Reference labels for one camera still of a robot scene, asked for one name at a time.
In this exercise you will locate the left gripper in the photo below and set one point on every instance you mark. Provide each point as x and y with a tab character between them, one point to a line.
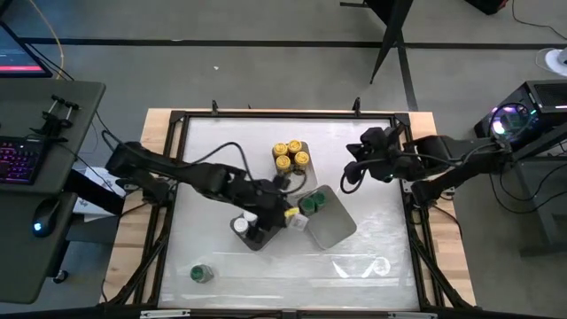
266	204

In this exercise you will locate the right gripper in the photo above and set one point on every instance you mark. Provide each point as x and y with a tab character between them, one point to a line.
394	161

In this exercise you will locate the white-cap clear spice jar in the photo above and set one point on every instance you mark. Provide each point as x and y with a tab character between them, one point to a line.
250	215
300	222
241	225

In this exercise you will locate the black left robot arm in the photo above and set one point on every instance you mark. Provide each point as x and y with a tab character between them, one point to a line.
190	170

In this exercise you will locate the dark translucent plastic bin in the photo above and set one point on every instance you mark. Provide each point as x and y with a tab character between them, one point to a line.
261	243

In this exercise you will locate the white plastic bin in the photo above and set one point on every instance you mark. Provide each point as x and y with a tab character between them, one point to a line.
313	177

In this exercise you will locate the light grey plastic bin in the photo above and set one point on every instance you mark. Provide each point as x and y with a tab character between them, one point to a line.
332	228

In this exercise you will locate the white paper booklet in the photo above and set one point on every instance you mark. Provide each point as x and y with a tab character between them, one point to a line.
111	182

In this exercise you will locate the black rectangular box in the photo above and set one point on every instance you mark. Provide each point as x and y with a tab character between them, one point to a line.
95	192

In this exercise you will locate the dark grey computer desk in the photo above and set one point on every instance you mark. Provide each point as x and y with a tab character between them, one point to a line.
549	212

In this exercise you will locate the black computer with lights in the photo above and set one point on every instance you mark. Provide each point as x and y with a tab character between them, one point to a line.
549	95

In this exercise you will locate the black case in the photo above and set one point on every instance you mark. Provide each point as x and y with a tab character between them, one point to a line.
487	5

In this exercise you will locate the black caster wheel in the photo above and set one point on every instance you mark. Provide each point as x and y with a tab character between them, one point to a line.
60	277

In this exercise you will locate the black computer mouse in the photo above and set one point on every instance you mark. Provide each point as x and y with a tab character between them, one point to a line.
44	217

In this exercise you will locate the white round device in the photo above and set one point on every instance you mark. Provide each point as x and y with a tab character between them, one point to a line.
556	59

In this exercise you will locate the black clamp stand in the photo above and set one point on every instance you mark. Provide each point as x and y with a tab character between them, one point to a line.
48	130

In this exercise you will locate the backlit black keyboard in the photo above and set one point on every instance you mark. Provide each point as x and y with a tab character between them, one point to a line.
20	159

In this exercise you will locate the computer monitor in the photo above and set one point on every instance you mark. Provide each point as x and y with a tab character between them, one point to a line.
17	57

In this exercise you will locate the black frame clamp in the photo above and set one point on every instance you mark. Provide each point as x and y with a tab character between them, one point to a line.
215	106
356	105

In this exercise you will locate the black table frame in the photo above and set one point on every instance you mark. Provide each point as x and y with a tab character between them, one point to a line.
288	115

